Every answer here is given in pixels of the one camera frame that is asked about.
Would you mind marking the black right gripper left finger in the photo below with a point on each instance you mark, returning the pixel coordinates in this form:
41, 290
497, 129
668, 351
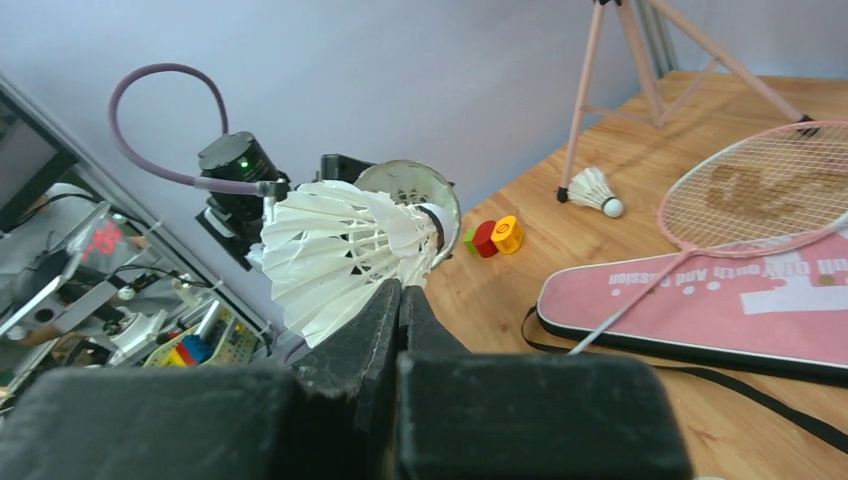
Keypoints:
325, 416

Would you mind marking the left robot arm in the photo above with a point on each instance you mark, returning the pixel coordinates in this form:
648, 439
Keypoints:
240, 177

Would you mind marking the pink badminton racket left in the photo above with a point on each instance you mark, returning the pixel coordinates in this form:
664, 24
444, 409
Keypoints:
772, 192

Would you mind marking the black shuttlecock tube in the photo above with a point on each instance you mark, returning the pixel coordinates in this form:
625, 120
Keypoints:
407, 182

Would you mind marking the colourful toy blocks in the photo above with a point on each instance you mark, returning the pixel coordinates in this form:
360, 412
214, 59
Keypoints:
492, 237

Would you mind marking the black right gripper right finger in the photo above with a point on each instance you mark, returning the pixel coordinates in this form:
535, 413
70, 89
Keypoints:
527, 416

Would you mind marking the white shuttlecock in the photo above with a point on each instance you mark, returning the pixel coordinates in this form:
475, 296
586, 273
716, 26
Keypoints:
331, 245
590, 188

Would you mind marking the pink racket cover bag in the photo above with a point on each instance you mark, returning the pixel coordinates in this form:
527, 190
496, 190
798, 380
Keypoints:
783, 315

